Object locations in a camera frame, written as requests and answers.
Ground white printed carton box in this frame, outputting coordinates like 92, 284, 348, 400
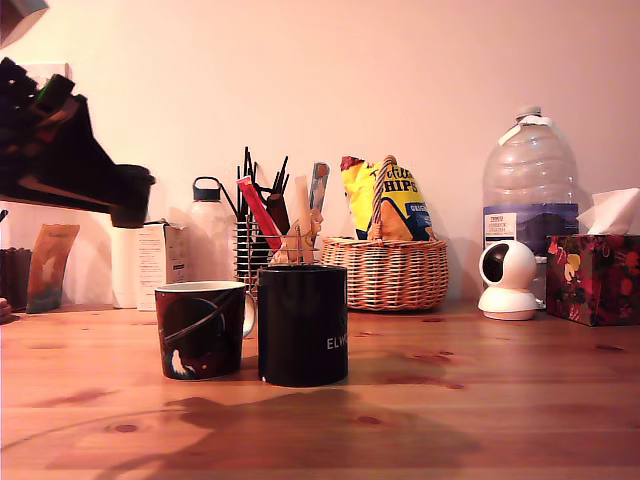
135, 218, 190, 312

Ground dark brown sachet stick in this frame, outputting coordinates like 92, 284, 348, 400
264, 192, 291, 237

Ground large clear water bottle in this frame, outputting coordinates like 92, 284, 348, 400
482, 105, 580, 301

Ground dark mug with planet print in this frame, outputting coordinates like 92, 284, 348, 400
153, 281, 258, 381

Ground white tissue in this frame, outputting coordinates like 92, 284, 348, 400
575, 187, 640, 237

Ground dark brown coffee capsule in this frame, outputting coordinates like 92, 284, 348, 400
109, 164, 157, 229

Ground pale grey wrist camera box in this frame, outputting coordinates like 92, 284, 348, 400
0, 0, 50, 50

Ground dark floral tissue box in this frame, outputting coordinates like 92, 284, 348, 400
544, 234, 640, 328

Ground clear bottle with dark cap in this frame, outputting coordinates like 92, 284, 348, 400
185, 176, 237, 284

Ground white wall switch plate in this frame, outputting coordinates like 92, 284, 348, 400
22, 62, 73, 84

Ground small white round camera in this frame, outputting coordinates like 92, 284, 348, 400
477, 240, 545, 322

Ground black mug with white lettering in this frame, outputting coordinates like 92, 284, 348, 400
256, 264, 350, 388

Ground yellow tortilla chips bag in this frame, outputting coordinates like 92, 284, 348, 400
340, 155, 434, 242

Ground wire mesh holder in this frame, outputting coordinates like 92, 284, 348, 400
232, 219, 321, 292

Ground orange paper pouch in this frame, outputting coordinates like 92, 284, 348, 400
25, 223, 81, 315

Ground beige sachet stick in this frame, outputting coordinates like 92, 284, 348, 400
293, 174, 315, 264

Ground blue sachet stick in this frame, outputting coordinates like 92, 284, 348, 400
308, 161, 331, 212

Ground wicker basket with handle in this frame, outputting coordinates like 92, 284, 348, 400
319, 154, 450, 312

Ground red sachet stick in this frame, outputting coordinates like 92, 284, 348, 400
236, 176, 283, 251

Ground white metal bottle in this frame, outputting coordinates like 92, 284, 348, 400
110, 225, 140, 310

